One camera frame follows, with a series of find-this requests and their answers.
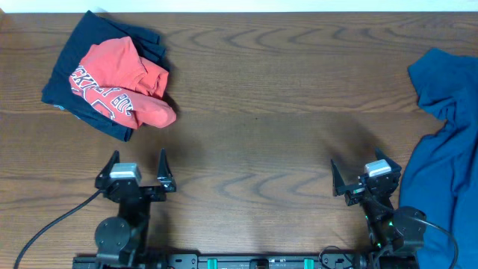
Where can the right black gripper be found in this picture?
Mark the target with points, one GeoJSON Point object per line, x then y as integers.
{"type": "Point", "coordinates": [355, 194]}

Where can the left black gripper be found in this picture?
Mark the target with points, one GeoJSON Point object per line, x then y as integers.
{"type": "Point", "coordinates": [152, 195]}

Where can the coral red t-shirt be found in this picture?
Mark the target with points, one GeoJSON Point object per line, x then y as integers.
{"type": "Point", "coordinates": [123, 86]}

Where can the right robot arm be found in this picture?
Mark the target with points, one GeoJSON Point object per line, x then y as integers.
{"type": "Point", "coordinates": [396, 234]}

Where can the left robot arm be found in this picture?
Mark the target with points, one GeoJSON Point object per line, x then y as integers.
{"type": "Point", "coordinates": [121, 240]}

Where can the blue garment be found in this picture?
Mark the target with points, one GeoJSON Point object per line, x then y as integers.
{"type": "Point", "coordinates": [440, 178]}

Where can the folded dark navy garment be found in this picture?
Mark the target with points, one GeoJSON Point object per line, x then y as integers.
{"type": "Point", "coordinates": [93, 30]}

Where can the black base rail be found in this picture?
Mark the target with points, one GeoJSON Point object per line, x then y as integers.
{"type": "Point", "coordinates": [329, 258]}

